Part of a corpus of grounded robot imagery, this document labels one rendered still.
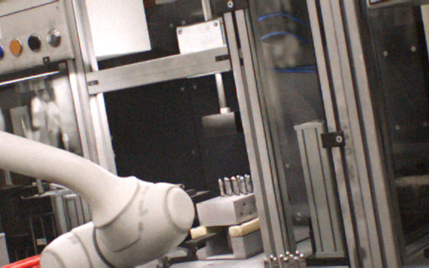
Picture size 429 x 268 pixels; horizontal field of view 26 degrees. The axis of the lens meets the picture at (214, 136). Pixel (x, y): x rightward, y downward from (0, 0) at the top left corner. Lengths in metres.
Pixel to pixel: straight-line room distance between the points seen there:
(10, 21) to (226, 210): 0.62
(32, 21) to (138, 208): 0.69
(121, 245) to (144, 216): 0.07
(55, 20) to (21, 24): 0.10
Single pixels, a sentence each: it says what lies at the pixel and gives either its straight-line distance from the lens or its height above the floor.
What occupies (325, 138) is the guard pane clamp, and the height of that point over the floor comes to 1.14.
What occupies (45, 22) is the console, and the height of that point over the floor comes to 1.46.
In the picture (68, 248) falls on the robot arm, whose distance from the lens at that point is 1.58.
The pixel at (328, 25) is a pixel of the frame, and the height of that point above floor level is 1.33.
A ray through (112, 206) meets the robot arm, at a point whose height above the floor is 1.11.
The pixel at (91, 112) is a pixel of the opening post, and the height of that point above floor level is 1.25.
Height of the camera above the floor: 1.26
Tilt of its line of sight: 3 degrees down
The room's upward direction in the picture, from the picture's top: 10 degrees counter-clockwise
